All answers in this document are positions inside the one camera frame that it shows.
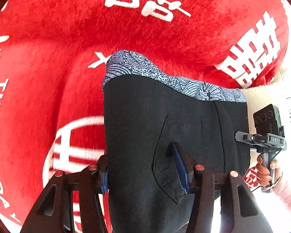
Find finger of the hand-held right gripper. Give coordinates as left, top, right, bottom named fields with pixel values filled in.
left=235, top=131, right=255, bottom=142

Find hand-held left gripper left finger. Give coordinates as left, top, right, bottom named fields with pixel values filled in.
left=19, top=155, right=110, bottom=233

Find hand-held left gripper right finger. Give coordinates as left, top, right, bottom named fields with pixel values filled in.
left=169, top=143, right=274, bottom=233

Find black pants with patterned waistband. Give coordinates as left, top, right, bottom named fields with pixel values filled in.
left=102, top=50, right=251, bottom=233

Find person's right hand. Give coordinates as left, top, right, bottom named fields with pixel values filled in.
left=255, top=155, right=283, bottom=187

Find cream pillow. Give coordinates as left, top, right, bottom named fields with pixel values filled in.
left=240, top=67, right=289, bottom=117

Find red printed blanket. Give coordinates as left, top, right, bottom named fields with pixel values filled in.
left=0, top=0, right=290, bottom=233

